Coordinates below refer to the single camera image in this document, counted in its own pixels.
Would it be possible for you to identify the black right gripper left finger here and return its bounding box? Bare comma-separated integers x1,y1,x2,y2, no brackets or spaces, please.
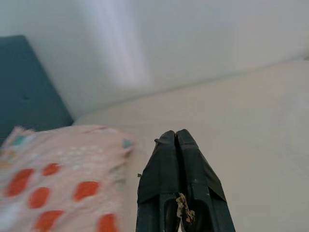
135,130,181,232

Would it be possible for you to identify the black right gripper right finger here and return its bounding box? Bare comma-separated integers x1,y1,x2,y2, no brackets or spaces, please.
177,129,236,232

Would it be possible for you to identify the pink pillow with orange spots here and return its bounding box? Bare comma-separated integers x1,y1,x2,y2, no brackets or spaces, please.
0,125,135,232

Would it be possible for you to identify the cream sheeted bed mattress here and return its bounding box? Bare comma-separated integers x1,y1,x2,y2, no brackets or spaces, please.
72,59,309,232

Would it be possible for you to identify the teal padded headboard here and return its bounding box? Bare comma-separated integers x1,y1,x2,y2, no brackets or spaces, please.
0,35,74,141

